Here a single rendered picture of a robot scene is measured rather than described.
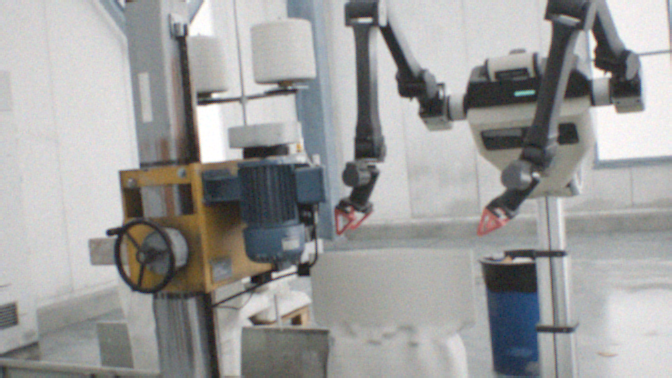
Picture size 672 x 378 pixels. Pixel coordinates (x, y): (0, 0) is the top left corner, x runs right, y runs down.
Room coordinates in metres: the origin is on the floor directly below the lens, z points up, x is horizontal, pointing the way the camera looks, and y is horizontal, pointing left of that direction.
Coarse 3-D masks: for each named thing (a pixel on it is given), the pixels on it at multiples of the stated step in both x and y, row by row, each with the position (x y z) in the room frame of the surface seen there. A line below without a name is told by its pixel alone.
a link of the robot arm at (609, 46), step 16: (560, 0) 1.69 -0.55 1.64; (576, 0) 1.67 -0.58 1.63; (592, 0) 1.69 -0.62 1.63; (576, 16) 1.68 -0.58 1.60; (608, 16) 1.82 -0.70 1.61; (592, 32) 1.87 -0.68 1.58; (608, 32) 1.85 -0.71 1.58; (608, 48) 1.90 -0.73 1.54; (624, 48) 1.94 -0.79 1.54; (624, 64) 1.95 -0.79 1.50
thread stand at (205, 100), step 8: (240, 48) 2.00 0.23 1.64; (240, 56) 2.00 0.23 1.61; (240, 64) 2.00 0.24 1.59; (240, 72) 2.00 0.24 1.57; (240, 80) 2.00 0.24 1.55; (272, 88) 1.92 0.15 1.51; (280, 88) 1.89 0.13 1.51; (288, 88) 1.90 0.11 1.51; (296, 88) 1.92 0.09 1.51; (304, 88) 1.94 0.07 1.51; (200, 96) 2.04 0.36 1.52; (208, 96) 2.03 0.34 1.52; (216, 96) 2.04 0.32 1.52; (240, 96) 2.01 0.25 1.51; (248, 96) 1.99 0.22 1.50; (256, 96) 1.98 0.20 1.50; (264, 96) 1.97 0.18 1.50; (272, 96) 1.97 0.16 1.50; (200, 104) 2.06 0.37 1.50; (208, 104) 2.05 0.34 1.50; (216, 104) 2.04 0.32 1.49; (240, 104) 1.99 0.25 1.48
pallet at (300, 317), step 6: (306, 306) 5.71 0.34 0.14; (294, 312) 5.54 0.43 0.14; (300, 312) 5.60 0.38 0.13; (306, 312) 5.69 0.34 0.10; (282, 318) 5.37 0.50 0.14; (288, 318) 5.40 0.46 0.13; (294, 318) 5.64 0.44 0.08; (300, 318) 5.62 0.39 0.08; (306, 318) 5.68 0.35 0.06; (258, 324) 5.24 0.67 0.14; (264, 324) 5.22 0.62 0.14; (270, 324) 5.21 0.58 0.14; (276, 324) 5.23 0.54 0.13; (294, 324) 5.64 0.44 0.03; (300, 324) 5.62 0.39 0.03; (306, 324) 5.67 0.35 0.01
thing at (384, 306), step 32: (320, 256) 2.11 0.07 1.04; (352, 256) 2.03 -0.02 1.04; (384, 256) 1.97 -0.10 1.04; (416, 256) 1.95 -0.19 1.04; (448, 256) 1.94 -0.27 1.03; (320, 288) 2.11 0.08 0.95; (352, 288) 2.03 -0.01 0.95; (384, 288) 1.98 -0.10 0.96; (416, 288) 1.95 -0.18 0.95; (448, 288) 1.95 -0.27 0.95; (320, 320) 2.12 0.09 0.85; (352, 320) 2.04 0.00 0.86; (384, 320) 1.98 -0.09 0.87; (416, 320) 1.96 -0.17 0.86; (448, 320) 1.95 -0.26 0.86; (352, 352) 2.00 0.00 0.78; (384, 352) 1.95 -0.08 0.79; (416, 352) 1.92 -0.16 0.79; (448, 352) 1.90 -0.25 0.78
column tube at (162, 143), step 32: (160, 0) 1.78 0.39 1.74; (128, 32) 1.82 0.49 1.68; (160, 32) 1.78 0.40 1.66; (160, 64) 1.78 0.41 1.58; (192, 64) 1.88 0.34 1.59; (160, 96) 1.79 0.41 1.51; (192, 96) 1.87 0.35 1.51; (160, 128) 1.79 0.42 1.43; (160, 160) 1.80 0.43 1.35; (160, 192) 1.80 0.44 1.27; (192, 192) 1.83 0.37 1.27; (160, 320) 1.82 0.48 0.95; (192, 320) 1.79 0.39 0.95; (160, 352) 1.82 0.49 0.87; (192, 352) 1.78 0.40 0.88
